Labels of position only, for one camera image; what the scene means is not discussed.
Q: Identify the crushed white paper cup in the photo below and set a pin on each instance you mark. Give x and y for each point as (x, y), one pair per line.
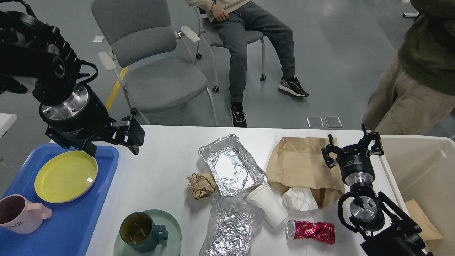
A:
(299, 199)

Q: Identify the pink mug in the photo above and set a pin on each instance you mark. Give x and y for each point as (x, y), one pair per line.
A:
(19, 215)

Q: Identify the beige plastic bin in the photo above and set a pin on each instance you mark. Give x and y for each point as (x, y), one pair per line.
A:
(424, 170)

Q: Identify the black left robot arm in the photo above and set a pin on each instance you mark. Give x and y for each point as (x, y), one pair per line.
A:
(30, 48)

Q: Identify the occupied grey chair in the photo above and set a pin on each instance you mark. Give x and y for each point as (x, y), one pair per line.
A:
(208, 33)

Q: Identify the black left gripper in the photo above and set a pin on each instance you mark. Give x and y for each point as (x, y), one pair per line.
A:
(79, 118)

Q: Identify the brown paper in bin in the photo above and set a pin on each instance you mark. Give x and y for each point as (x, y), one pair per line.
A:
(429, 231)

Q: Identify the yellow plate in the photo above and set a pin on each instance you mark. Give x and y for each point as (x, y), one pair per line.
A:
(66, 177)

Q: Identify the crumpled aluminium foil sheet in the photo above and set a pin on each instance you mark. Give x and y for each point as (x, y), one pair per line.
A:
(231, 228)

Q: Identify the empty grey chair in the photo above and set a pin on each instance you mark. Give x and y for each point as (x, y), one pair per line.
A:
(135, 30)

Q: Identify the blue plastic tray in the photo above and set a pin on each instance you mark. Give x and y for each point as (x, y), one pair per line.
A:
(69, 229)

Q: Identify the metal floor plates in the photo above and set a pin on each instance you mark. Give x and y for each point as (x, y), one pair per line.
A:
(327, 121)

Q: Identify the standing person green hoodie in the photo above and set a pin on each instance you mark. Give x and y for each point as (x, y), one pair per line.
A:
(417, 88)

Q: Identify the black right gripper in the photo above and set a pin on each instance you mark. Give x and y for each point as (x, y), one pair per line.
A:
(357, 167)

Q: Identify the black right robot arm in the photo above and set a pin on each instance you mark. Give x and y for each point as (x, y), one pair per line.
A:
(386, 229)

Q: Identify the crumpled brown paper ball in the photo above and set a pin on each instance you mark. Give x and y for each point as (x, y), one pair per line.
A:
(201, 185)

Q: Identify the seated person grey trousers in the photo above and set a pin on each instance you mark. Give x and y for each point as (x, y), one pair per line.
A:
(231, 19)

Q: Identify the teal mug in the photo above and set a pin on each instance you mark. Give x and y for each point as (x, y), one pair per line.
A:
(140, 232)

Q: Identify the white side table corner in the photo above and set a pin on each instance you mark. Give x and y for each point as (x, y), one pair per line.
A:
(6, 120)

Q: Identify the aluminium foil tray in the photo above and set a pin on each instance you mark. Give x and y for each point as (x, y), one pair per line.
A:
(232, 166)

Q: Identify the brown paper bag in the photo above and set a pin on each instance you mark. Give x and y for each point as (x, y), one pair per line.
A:
(297, 162)

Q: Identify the light green plate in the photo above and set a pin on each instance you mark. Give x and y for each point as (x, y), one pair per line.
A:
(169, 247)

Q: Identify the crushed red can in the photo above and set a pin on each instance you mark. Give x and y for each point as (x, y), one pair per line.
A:
(321, 231)

